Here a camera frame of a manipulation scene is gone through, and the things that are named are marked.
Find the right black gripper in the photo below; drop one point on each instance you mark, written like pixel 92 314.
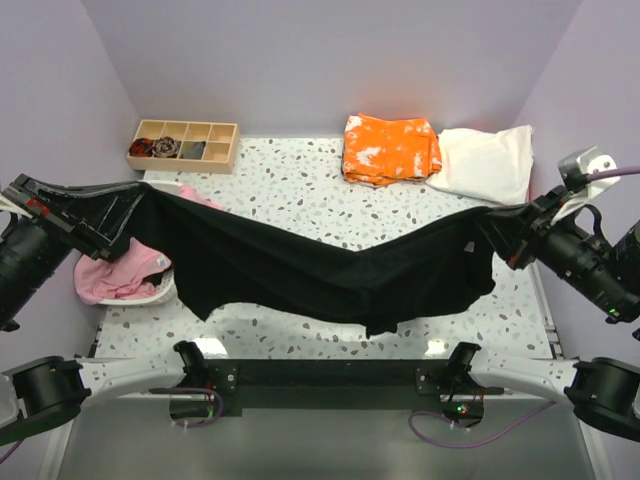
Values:
pixel 514 229

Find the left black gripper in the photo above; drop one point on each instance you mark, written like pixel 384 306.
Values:
pixel 98 211

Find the black t-shirt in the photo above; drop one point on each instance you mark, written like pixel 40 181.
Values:
pixel 219 258

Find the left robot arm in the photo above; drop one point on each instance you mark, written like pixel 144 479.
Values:
pixel 47 393

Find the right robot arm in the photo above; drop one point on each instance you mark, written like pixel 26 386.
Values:
pixel 603 392

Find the pink t-shirt in basket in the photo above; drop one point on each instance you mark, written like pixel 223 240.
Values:
pixel 133 275

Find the red black rolled fabric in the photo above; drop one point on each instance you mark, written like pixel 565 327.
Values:
pixel 141 147

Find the brown patterned rolled fabric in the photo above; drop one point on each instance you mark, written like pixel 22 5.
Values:
pixel 166 147

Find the white laundry basket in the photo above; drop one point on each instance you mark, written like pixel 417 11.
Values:
pixel 166 288

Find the grey rolled fabric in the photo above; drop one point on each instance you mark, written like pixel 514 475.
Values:
pixel 193 150

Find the wooden compartment box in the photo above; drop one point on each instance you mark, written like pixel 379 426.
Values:
pixel 219 155

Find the orange white folded t-shirt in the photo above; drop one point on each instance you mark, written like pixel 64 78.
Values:
pixel 379 152

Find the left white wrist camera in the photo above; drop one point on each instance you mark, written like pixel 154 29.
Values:
pixel 8 206

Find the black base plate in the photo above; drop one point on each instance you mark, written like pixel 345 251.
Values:
pixel 357 384

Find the aluminium rail frame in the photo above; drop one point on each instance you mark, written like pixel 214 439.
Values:
pixel 330 437

